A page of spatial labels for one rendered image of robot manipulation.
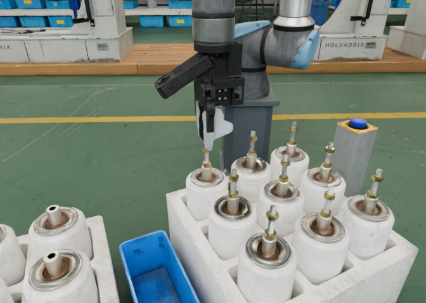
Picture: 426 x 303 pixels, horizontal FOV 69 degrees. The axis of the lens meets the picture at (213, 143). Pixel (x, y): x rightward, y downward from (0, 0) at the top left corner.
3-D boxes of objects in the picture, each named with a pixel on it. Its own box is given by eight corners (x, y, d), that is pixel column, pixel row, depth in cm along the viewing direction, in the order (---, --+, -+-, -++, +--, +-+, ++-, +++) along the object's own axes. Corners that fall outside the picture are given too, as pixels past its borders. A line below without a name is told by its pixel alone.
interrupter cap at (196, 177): (221, 168, 73) (221, 166, 73) (225, 187, 66) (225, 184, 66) (189, 170, 72) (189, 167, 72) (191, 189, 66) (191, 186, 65)
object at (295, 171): (262, 215, 85) (267, 159, 76) (269, 195, 93) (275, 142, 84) (297, 224, 82) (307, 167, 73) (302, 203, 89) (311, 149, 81)
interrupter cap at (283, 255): (300, 263, 49) (301, 260, 48) (257, 276, 47) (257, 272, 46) (276, 230, 55) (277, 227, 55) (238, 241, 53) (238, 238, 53)
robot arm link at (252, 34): (241, 58, 109) (243, 17, 103) (276, 63, 103) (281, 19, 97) (224, 64, 100) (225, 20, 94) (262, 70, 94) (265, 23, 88)
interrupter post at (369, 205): (361, 212, 59) (365, 198, 58) (361, 204, 61) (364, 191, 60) (374, 215, 59) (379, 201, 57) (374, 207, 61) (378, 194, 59)
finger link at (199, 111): (224, 139, 68) (227, 102, 63) (199, 142, 67) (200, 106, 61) (220, 131, 71) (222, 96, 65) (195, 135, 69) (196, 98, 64)
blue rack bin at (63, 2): (59, 6, 504) (56, -8, 494) (82, 6, 504) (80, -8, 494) (45, 9, 460) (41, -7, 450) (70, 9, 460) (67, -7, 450)
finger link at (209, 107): (216, 134, 59) (214, 87, 55) (208, 135, 58) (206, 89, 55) (209, 127, 63) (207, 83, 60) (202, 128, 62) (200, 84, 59)
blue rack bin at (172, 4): (170, 6, 508) (169, -8, 498) (193, 6, 509) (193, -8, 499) (167, 9, 464) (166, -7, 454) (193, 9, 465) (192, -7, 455)
